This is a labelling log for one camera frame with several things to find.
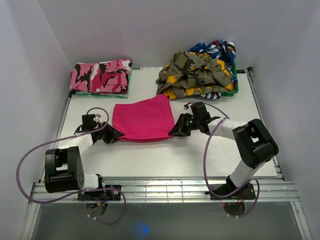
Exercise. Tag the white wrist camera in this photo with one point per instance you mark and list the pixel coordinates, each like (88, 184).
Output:
(97, 118)
(187, 106)

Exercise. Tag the olive yellow camouflage trousers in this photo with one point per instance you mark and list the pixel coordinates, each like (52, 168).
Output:
(189, 74)

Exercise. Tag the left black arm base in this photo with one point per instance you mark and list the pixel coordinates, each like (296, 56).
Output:
(97, 201)

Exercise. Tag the blue white camouflage trousers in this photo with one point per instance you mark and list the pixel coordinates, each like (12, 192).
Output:
(224, 51)

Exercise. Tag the pink camouflage folded trousers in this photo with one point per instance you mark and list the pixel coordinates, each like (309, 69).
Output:
(101, 75)

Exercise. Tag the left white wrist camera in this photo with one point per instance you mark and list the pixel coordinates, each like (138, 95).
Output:
(97, 118)

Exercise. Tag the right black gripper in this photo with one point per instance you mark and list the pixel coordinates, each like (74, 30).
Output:
(179, 129)

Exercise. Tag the aluminium front rail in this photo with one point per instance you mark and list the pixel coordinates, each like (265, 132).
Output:
(147, 191)

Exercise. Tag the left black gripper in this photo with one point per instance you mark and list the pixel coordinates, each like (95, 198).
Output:
(113, 135)

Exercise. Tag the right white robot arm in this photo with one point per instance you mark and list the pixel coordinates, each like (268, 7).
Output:
(255, 144)

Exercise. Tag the magenta pink trousers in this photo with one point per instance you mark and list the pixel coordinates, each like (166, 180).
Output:
(145, 121)

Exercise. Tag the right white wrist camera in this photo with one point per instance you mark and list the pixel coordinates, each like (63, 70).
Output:
(187, 106)

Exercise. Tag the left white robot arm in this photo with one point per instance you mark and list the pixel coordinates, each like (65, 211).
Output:
(63, 166)

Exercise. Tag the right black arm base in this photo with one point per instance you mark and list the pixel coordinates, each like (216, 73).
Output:
(235, 208)

